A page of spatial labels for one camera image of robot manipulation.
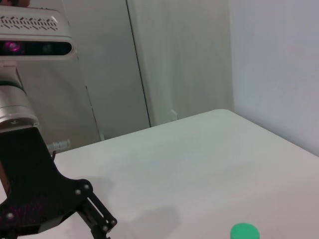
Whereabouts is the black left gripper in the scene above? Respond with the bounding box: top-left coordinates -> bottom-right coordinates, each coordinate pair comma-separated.
0,126 -> 118,239

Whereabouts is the green capped clear test tube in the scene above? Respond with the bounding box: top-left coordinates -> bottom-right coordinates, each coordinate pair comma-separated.
230,222 -> 261,239

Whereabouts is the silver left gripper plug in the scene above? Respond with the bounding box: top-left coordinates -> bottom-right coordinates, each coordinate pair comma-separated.
47,139 -> 71,151

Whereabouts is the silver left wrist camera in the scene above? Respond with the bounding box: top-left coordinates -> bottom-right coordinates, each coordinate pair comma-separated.
0,5 -> 77,67

